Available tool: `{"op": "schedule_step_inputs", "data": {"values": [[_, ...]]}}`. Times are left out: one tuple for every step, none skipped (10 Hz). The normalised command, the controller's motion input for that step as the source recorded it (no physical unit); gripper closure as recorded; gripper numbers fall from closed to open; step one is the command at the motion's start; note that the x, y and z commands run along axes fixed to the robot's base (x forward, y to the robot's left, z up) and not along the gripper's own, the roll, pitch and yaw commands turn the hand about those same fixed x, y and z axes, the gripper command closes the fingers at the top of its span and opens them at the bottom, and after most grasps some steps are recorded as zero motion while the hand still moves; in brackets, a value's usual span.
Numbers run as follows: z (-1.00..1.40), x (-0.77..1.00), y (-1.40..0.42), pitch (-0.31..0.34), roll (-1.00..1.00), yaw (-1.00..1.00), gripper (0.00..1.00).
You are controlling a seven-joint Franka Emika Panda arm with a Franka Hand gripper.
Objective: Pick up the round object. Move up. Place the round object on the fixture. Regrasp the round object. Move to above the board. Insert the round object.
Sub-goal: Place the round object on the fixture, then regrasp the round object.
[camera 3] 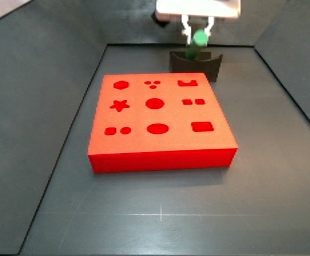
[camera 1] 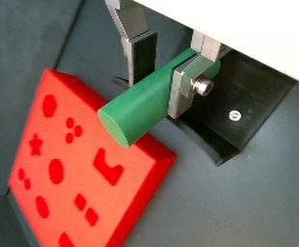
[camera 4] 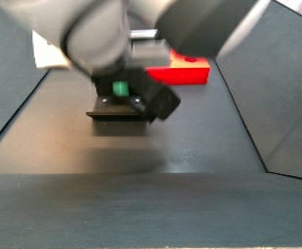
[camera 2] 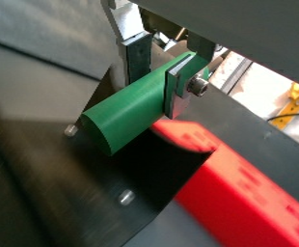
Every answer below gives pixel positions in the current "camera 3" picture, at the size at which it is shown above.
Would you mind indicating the black curved holder block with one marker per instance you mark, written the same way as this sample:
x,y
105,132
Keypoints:
x,y
206,64

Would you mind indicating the red shape sorter box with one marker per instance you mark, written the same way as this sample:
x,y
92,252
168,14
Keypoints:
x,y
157,122

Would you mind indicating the green cylinder peg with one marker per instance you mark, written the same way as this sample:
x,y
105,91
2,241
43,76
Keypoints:
x,y
198,43

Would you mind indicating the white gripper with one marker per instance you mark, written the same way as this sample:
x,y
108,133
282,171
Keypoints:
x,y
203,8

